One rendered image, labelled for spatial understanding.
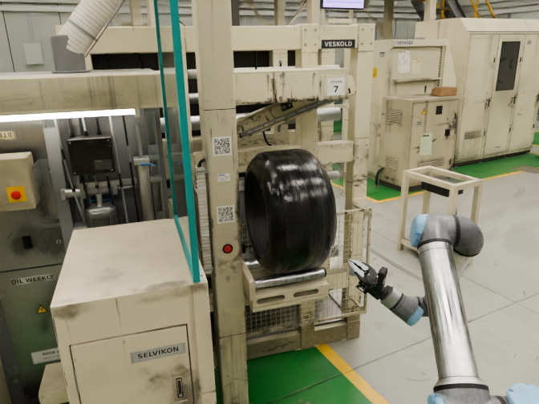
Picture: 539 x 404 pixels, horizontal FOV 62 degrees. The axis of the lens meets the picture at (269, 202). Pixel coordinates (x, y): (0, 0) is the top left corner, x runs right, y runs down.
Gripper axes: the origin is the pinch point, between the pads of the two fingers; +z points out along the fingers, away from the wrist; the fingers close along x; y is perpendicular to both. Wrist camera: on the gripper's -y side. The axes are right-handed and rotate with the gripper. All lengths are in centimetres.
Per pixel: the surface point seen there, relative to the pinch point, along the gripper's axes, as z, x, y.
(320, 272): 5.9, -2.6, 16.8
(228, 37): 91, 10, -47
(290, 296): 9.9, -18.0, 23.8
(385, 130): 14, 406, 225
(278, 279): 19.0, -17.1, 20.2
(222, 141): 72, -7, -17
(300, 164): 42.2, 9.7, -17.1
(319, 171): 34.3, 12.2, -18.7
